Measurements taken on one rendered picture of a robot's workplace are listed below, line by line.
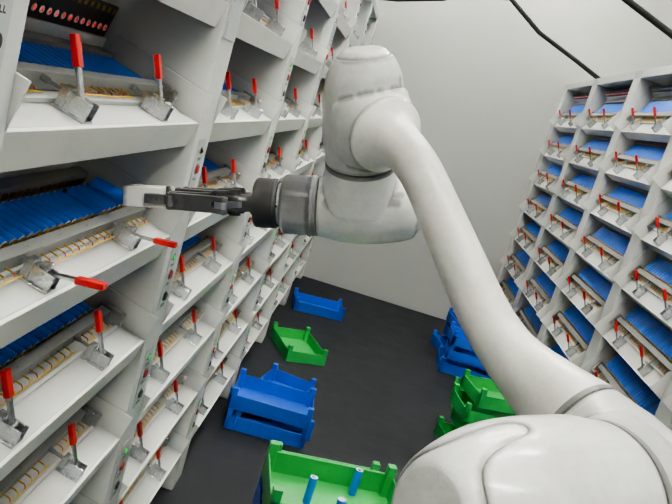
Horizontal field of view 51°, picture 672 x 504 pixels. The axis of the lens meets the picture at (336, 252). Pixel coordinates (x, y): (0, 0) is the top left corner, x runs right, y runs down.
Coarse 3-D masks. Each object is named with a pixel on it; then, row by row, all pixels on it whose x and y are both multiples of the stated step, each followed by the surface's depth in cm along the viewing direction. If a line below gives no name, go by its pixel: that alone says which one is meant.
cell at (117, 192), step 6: (96, 180) 108; (102, 180) 108; (96, 186) 108; (102, 186) 108; (108, 186) 108; (114, 186) 109; (102, 192) 109; (108, 192) 108; (114, 192) 108; (120, 192) 108; (114, 198) 109; (120, 198) 108
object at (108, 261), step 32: (96, 160) 123; (160, 224) 124; (64, 256) 94; (96, 256) 99; (128, 256) 106; (0, 288) 78; (32, 288) 82; (64, 288) 86; (0, 320) 72; (32, 320) 80
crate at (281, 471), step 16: (272, 448) 158; (272, 464) 159; (288, 464) 161; (304, 464) 162; (320, 464) 162; (336, 464) 163; (272, 480) 158; (288, 480) 160; (304, 480) 162; (320, 480) 163; (336, 480) 164; (368, 480) 165; (384, 480) 164; (272, 496) 141; (288, 496) 154; (320, 496) 157; (336, 496) 159; (352, 496) 161; (368, 496) 163; (384, 496) 165
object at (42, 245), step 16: (128, 208) 117; (144, 208) 121; (80, 224) 99; (96, 224) 103; (128, 224) 114; (32, 240) 87; (48, 240) 89; (64, 240) 93; (80, 240) 98; (0, 256) 79; (16, 256) 81; (0, 272) 79
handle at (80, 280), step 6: (54, 264) 83; (48, 270) 82; (54, 276) 82; (60, 276) 82; (66, 276) 82; (72, 276) 83; (78, 276) 83; (78, 282) 82; (84, 282) 82; (90, 282) 82; (96, 282) 82; (102, 282) 82; (96, 288) 82; (102, 288) 82
